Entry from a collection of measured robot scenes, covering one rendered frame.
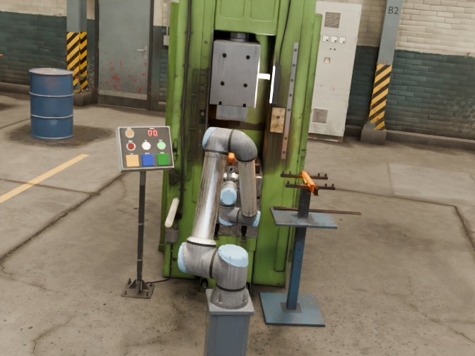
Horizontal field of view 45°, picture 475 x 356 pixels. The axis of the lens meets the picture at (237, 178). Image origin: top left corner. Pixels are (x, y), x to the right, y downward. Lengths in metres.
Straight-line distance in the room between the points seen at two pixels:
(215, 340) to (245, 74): 1.70
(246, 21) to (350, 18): 5.16
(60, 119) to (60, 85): 0.46
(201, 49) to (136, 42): 6.46
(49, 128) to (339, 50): 4.36
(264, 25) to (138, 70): 6.64
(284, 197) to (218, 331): 1.48
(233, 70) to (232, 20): 0.34
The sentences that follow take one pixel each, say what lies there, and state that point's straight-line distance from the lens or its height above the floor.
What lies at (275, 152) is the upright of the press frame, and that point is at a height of 1.04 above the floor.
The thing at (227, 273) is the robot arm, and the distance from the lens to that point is 2.76.
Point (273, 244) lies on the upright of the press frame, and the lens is 4.20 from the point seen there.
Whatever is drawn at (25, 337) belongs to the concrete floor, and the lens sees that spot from 3.75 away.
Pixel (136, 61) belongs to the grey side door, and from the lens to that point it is 10.31.
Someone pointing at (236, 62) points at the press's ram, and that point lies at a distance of 3.70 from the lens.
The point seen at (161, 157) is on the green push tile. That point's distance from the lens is 3.69.
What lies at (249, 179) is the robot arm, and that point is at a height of 1.15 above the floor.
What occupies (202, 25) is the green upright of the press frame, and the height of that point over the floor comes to 1.85.
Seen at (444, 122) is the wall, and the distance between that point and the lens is 9.77.
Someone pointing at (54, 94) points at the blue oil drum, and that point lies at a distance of 8.00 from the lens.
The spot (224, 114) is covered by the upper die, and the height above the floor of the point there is 1.31.
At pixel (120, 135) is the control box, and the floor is 1.15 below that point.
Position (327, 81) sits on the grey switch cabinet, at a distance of 8.95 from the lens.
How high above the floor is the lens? 2.04
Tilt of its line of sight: 18 degrees down
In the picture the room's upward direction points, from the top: 5 degrees clockwise
